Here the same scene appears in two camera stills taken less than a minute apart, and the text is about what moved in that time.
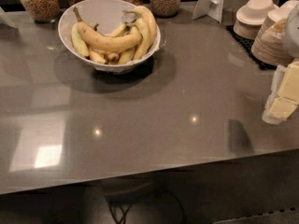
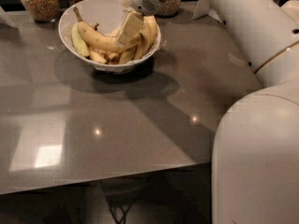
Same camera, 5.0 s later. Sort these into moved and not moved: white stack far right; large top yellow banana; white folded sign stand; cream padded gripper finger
Moved: cream padded gripper finger
Not moved: large top yellow banana; white stack far right; white folded sign stand
